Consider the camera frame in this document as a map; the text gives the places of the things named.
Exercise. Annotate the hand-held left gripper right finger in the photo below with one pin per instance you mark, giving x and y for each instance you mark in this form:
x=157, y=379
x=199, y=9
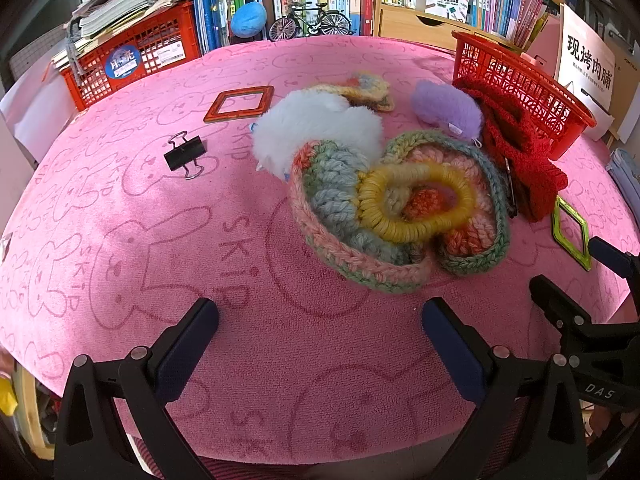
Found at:
x=450, y=345

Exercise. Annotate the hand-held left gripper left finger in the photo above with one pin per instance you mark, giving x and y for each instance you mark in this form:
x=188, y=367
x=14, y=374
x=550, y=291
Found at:
x=187, y=345

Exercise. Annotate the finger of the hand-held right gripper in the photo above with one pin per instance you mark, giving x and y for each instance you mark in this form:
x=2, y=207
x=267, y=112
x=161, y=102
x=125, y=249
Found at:
x=555, y=300
x=607, y=255

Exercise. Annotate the green diamond magnetic frame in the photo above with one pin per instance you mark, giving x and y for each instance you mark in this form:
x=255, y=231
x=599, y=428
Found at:
x=570, y=252

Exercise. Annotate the small red crochet piece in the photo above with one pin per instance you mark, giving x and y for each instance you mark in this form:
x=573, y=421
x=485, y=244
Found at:
x=540, y=180

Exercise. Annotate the red plastic basket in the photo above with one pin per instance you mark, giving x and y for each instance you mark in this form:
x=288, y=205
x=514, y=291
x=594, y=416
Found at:
x=550, y=95

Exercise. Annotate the large red crochet piece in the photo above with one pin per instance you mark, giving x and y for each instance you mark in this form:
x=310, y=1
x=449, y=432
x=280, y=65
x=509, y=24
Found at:
x=500, y=120

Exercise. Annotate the multicolour crochet bag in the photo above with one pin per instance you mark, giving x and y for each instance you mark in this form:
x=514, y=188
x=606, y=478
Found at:
x=330, y=195

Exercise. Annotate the small multicolour crochet flower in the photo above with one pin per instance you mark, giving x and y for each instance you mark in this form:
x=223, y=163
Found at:
x=372, y=91

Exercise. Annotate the blue pencil case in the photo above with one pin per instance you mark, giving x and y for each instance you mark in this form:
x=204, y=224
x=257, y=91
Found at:
x=627, y=175

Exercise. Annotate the pink rabbit-print blanket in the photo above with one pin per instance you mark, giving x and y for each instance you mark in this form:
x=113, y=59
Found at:
x=150, y=210

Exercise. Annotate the white printed sign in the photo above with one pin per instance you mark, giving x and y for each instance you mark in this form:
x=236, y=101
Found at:
x=585, y=75

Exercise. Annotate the brown cardboard board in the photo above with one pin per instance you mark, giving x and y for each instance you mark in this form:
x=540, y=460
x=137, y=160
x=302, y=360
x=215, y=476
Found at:
x=622, y=70

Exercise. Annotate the black binder clip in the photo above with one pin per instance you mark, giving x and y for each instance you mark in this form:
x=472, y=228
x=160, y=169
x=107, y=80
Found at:
x=186, y=152

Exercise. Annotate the small pink object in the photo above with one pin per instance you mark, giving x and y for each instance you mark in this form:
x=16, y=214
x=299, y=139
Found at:
x=535, y=59

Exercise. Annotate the purple fluffy plush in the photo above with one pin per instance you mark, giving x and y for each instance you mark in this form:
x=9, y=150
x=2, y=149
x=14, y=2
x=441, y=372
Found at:
x=440, y=105

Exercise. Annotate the pink paper folder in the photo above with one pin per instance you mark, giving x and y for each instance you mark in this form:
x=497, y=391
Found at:
x=545, y=35

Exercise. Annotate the white fluffy pompom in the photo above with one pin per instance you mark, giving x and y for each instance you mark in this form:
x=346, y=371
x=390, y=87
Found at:
x=310, y=125

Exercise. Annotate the white paper sheet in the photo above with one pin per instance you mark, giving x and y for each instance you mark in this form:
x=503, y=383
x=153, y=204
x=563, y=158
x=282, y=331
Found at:
x=17, y=115

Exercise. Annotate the red plastic crate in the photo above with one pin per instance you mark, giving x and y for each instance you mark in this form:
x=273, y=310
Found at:
x=150, y=55

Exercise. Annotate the wooden drawer box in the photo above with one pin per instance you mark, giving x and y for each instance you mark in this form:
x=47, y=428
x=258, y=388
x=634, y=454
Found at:
x=400, y=27

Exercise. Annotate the blue plush ball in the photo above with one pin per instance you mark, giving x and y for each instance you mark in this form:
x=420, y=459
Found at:
x=248, y=19

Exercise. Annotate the black model bicycle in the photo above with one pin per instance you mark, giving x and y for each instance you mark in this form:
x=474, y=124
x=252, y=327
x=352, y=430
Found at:
x=336, y=23

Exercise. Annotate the red square magnetic frame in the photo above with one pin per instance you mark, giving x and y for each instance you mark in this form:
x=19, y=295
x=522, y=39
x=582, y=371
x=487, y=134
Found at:
x=230, y=119

